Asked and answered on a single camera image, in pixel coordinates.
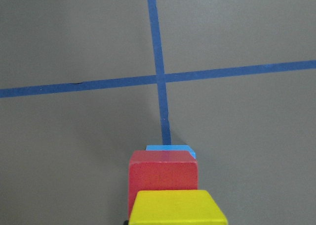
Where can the brown paper table cover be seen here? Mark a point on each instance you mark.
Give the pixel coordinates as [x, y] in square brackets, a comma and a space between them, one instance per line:
[78, 95]

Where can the blue cube block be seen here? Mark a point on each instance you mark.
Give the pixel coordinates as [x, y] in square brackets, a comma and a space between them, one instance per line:
[171, 148]

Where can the yellow cube block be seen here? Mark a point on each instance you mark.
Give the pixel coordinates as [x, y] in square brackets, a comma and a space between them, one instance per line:
[176, 207]

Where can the red cube block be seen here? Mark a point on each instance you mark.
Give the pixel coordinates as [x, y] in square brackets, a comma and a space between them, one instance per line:
[160, 170]

